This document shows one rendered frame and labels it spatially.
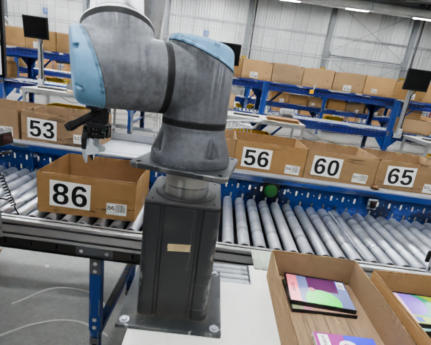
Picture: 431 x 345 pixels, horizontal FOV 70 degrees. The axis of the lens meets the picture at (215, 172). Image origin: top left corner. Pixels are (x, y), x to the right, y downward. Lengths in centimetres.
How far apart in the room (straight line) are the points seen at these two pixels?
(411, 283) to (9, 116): 197
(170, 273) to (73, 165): 97
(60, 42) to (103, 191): 578
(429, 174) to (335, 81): 465
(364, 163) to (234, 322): 123
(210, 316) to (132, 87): 60
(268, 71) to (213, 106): 555
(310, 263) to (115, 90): 81
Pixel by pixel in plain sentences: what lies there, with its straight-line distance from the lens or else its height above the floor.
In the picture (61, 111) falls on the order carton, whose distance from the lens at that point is 219.
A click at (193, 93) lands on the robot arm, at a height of 132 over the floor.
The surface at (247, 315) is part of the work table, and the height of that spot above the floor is 75.
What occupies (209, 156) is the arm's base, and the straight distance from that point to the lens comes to 69.
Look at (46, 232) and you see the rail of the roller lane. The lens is 137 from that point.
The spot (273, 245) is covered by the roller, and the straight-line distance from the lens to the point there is 130.
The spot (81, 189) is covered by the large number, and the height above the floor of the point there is 87.
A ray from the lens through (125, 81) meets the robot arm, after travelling 62.
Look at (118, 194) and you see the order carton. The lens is 129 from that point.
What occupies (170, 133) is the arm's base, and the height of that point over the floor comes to 123.
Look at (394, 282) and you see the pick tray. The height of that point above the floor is 81.
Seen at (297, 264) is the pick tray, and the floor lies 81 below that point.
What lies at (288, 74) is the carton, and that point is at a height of 155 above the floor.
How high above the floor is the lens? 136
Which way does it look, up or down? 17 degrees down
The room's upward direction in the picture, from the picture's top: 8 degrees clockwise
